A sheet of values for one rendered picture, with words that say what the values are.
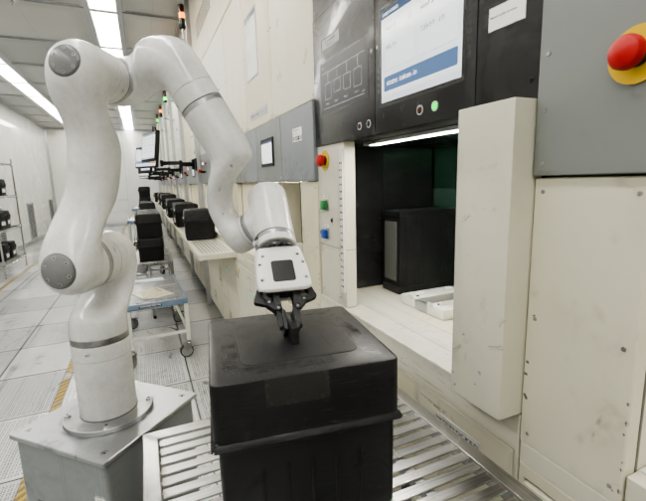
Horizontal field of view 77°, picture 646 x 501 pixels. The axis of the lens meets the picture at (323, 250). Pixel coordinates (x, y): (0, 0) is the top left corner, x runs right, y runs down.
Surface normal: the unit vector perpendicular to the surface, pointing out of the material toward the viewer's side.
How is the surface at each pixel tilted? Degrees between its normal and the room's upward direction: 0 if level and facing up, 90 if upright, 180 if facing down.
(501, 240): 90
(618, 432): 90
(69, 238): 63
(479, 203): 90
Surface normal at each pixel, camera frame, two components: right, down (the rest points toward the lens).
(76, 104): -0.03, 0.77
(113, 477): 0.93, 0.04
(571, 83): -0.91, 0.10
